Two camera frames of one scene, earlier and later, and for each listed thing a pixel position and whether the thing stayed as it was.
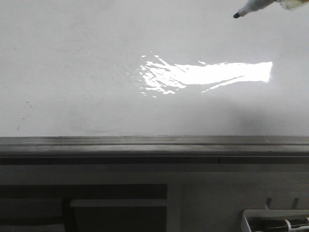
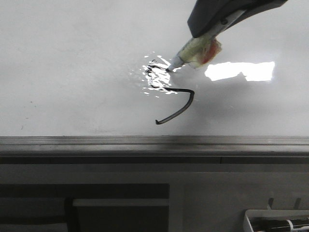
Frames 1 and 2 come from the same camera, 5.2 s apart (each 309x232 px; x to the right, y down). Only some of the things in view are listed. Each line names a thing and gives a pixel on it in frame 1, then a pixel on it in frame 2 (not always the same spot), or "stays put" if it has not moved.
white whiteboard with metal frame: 152,82 stays put
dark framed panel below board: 83,208 stays put
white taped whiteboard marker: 256,5 -> 202,49
